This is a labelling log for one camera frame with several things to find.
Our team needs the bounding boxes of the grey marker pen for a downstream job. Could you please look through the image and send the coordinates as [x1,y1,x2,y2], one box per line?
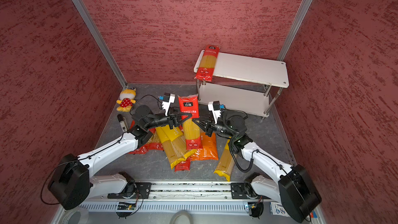
[117,114,128,132]

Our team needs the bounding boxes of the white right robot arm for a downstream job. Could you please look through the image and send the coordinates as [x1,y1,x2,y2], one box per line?
[193,115,322,223]

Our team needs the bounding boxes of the red macaroni bag left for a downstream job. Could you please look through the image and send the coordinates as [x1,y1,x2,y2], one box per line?
[129,128,164,155]

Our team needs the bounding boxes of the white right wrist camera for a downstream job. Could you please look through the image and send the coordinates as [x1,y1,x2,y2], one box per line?
[208,101,225,124]

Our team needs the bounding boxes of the orange macaroni bag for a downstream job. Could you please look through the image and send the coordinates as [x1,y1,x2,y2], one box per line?
[190,132,218,161]

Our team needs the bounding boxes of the right aluminium corner post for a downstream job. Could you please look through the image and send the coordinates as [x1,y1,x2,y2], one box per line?
[277,0,313,61]

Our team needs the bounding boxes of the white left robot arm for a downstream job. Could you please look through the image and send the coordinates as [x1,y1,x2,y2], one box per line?
[48,105,192,210]

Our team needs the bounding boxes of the yellow spaghetti bag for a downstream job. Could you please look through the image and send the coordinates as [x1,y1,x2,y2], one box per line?
[161,125,197,159]
[155,127,186,169]
[214,140,235,181]

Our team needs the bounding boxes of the left aluminium corner post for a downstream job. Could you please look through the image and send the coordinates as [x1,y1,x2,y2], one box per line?
[72,0,128,89]

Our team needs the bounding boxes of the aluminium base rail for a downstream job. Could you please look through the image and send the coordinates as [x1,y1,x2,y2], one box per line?
[51,180,324,224]

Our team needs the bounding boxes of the red spaghetti bag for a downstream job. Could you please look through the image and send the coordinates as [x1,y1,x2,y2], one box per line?
[174,158,191,172]
[178,94,203,150]
[195,45,220,83]

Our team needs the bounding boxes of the yellow plush toy red dress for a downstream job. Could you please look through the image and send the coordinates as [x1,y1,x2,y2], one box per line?
[117,88,136,112]

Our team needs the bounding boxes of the blue white box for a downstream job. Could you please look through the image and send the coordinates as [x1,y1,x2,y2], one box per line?
[269,202,290,217]

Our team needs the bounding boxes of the white two-tier metal shelf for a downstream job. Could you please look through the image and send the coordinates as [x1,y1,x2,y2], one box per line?
[197,52,289,118]

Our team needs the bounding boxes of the aluminium corner post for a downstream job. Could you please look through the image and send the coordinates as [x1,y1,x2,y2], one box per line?
[72,0,128,89]
[277,0,313,61]

